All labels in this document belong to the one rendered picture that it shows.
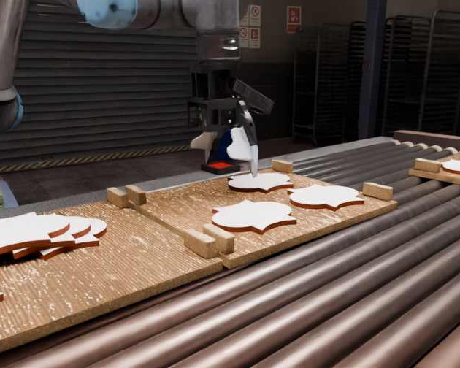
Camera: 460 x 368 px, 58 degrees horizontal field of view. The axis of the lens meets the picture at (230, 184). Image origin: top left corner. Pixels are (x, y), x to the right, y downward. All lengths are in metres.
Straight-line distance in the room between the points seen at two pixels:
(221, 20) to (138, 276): 0.42
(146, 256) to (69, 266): 0.10
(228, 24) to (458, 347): 0.55
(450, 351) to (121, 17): 0.59
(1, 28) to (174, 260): 0.72
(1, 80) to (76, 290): 0.73
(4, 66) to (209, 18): 0.58
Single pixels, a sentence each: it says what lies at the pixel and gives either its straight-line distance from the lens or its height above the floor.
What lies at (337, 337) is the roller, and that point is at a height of 0.92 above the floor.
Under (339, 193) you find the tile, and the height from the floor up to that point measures 0.95.
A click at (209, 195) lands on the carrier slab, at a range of 0.84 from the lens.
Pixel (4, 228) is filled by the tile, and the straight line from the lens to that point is 0.67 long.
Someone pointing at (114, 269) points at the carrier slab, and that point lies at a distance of 0.57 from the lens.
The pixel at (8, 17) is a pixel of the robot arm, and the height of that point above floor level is 1.29.
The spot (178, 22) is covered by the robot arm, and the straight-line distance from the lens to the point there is 0.78.
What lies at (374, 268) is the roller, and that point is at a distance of 0.62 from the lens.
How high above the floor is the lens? 1.19
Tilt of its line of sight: 16 degrees down
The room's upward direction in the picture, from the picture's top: straight up
